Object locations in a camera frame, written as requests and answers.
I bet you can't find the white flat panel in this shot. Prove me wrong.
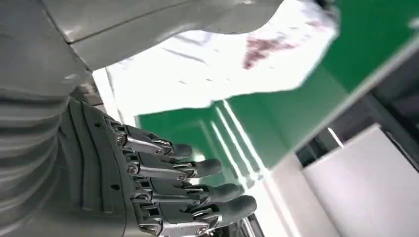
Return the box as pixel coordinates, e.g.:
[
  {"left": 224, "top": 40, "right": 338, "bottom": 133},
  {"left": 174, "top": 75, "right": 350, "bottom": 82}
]
[{"left": 302, "top": 123, "right": 419, "bottom": 237}]

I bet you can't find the dark metal frame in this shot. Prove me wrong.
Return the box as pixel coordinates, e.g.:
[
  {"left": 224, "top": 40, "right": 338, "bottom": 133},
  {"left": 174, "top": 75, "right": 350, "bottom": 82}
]
[{"left": 295, "top": 49, "right": 419, "bottom": 172}]

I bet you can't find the ribbed grey right arm sleeve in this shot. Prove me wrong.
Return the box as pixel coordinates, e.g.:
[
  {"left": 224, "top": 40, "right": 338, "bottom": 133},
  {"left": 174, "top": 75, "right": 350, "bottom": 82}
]
[{"left": 0, "top": 99, "right": 68, "bottom": 237}]

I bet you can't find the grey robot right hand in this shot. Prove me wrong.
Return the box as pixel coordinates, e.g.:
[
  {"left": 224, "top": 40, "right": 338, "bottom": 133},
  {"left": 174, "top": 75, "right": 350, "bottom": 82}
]
[{"left": 0, "top": 0, "right": 285, "bottom": 237}]

